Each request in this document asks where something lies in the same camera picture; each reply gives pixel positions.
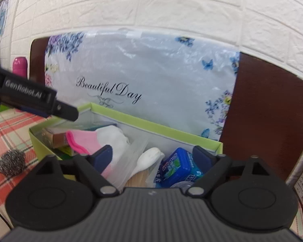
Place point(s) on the light blue packet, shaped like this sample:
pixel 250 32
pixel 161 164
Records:
pixel 194 167

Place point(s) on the pink bottle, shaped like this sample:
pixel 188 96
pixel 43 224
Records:
pixel 20 66

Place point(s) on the brown oblong box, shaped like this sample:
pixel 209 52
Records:
pixel 54 138

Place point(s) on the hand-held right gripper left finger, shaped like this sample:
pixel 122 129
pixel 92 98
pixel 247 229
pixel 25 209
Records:
pixel 104 156

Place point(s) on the white plastic spoon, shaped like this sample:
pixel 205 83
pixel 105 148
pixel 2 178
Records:
pixel 149 158

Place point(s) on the floral bedding bag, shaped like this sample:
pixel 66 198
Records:
pixel 146 75

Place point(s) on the steel wool scourer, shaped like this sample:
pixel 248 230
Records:
pixel 11 162

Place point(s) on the pink and white sock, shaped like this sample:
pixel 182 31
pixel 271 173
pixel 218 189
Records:
pixel 108 136

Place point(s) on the blue printed packet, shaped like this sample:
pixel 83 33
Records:
pixel 175 166

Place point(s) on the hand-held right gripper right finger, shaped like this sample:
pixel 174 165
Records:
pixel 200 158

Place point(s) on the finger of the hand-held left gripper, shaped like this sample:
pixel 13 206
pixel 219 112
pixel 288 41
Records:
pixel 67 112

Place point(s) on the plaid bed sheet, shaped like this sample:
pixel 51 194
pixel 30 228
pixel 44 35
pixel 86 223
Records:
pixel 12 136

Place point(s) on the brown wooden headboard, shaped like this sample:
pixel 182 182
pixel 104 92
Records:
pixel 267 111

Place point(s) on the teal packet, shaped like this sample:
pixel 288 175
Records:
pixel 98 126

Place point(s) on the green cardboard box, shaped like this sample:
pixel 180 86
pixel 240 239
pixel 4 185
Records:
pixel 154 128

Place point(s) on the clear plastic bag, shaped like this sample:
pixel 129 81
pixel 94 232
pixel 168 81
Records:
pixel 131 156

